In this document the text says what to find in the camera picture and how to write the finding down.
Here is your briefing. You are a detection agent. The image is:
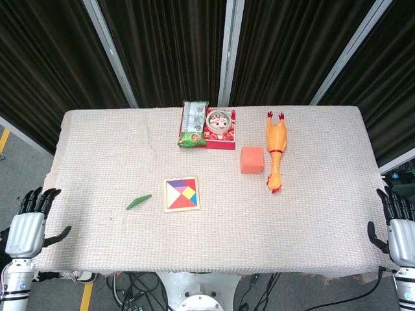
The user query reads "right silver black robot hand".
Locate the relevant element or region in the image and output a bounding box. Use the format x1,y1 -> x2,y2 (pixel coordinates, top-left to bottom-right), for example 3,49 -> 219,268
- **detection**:
367,187 -> 415,268

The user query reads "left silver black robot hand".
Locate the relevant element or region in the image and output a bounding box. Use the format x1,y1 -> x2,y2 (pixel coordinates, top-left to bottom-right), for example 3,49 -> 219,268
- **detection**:
5,187 -> 72,259

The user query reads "green triangle puzzle piece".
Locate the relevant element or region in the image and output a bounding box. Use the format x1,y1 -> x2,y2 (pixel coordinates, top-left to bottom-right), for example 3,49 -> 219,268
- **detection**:
126,194 -> 153,211

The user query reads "colourful tangram puzzle board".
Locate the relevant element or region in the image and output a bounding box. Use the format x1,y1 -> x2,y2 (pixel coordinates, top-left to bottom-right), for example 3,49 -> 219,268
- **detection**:
163,176 -> 201,213

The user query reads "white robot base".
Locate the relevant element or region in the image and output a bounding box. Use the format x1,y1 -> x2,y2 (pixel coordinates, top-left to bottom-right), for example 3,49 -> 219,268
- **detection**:
155,271 -> 243,311

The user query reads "large red tangram triangle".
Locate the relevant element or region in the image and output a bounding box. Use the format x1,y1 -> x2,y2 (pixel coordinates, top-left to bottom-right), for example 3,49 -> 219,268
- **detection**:
168,195 -> 198,210

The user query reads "white sneaker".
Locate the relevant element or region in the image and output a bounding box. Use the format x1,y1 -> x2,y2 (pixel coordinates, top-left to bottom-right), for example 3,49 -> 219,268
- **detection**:
60,270 -> 98,283

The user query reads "dark curtain panel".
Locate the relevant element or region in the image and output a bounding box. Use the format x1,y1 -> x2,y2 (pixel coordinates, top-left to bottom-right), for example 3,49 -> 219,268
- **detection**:
97,0 -> 228,108
229,0 -> 379,106
319,0 -> 415,168
0,0 -> 131,155

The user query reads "orange rubber chicken toy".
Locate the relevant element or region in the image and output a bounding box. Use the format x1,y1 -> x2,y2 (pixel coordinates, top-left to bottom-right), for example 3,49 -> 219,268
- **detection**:
265,110 -> 290,195

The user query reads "orange foam cube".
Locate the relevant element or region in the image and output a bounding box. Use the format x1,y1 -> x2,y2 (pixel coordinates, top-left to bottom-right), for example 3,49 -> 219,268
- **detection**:
239,146 -> 266,175

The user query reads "beige waffle tablecloth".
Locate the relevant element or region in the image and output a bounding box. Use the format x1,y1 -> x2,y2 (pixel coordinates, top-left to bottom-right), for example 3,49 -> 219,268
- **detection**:
32,105 -> 403,281

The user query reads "green snack bag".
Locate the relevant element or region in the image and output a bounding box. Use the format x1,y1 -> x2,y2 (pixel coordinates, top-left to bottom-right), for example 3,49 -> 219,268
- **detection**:
176,100 -> 209,149

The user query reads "red box with bowl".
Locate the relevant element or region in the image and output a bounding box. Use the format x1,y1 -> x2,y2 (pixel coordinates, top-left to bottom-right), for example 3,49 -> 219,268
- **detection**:
203,108 -> 237,151

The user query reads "beige masking tape roll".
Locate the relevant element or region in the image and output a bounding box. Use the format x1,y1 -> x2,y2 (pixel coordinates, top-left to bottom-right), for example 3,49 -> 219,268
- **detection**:
206,109 -> 233,133

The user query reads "black cable with plug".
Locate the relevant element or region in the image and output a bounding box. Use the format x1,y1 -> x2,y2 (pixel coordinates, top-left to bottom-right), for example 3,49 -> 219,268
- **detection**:
319,264 -> 400,308

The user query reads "black equipment with cables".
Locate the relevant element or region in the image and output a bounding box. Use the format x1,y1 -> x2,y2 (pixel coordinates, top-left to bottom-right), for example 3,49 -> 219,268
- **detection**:
382,163 -> 415,195

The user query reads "grey metal frame rail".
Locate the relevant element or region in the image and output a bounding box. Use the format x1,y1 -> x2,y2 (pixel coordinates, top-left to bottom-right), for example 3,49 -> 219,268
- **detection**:
378,155 -> 415,175
0,115 -> 54,157

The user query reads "black floor cable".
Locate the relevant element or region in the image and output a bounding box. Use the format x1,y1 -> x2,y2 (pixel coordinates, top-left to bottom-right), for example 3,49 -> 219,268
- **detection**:
235,272 -> 283,311
106,271 -> 170,311

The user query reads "grey metal frame post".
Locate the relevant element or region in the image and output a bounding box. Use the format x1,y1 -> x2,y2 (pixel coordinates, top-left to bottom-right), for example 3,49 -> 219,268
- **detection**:
309,0 -> 395,106
217,0 -> 244,107
80,0 -> 139,108

